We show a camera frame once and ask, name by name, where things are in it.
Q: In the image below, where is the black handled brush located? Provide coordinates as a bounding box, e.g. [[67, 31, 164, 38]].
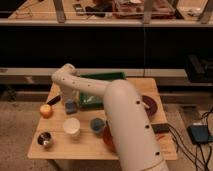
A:
[[47, 95, 61, 106]]

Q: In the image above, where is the black power adapter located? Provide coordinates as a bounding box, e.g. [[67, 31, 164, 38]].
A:
[[187, 125, 213, 144]]

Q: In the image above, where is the wooden table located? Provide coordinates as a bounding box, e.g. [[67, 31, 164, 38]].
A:
[[27, 78, 177, 160]]

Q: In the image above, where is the orange fruit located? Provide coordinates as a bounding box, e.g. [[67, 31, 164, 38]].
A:
[[39, 104, 53, 118]]

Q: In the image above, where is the small metal cup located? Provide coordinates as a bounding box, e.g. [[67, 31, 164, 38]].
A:
[[37, 132, 53, 148]]

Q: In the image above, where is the purple bowl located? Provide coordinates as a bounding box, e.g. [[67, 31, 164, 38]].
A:
[[142, 95, 158, 117]]

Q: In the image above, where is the red bowl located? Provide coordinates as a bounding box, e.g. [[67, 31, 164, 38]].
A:
[[102, 126, 115, 151]]

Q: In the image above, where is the blue round cup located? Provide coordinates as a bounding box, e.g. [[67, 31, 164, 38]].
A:
[[90, 118, 105, 135]]

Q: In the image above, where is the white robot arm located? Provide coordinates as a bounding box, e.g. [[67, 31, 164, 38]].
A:
[[52, 64, 169, 171]]

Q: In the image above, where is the green plastic tray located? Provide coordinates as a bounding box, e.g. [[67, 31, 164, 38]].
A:
[[79, 72, 126, 109]]

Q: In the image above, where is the white cup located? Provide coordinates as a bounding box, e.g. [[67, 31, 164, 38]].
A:
[[63, 118, 80, 138]]

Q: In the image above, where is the blue sponge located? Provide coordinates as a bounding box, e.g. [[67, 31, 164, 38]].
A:
[[65, 100, 77, 114]]

